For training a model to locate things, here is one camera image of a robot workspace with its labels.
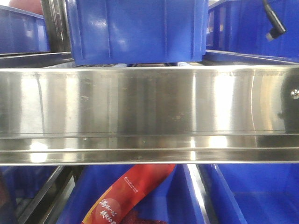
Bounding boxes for red snack bag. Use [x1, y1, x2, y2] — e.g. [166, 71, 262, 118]
[81, 164, 176, 224]

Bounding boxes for blue bin upper right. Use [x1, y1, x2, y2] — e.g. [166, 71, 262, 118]
[206, 0, 299, 61]

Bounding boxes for blue bin upper left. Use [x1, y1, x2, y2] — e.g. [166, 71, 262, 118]
[0, 6, 50, 54]

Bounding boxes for blue bin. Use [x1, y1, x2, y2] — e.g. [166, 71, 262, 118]
[199, 164, 299, 224]
[66, 0, 208, 65]
[206, 0, 299, 61]
[0, 6, 50, 54]
[57, 164, 204, 224]

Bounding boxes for steel shelf divider bar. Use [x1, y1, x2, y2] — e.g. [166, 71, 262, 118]
[187, 164, 219, 224]

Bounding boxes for blue bin lower middle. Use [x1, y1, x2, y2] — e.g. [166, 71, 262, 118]
[57, 164, 204, 224]

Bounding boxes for stainless steel shelf rail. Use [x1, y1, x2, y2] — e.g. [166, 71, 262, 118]
[0, 65, 299, 165]

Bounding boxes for blue bin lower right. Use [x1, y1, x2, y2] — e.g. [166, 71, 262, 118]
[199, 164, 299, 224]

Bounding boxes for silver screw on rail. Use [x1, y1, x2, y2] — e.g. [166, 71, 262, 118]
[291, 89, 299, 99]

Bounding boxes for blue bin upper middle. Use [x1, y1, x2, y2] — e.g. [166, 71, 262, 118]
[66, 0, 208, 65]

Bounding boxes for black cable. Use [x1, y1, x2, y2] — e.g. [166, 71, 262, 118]
[262, 0, 287, 42]

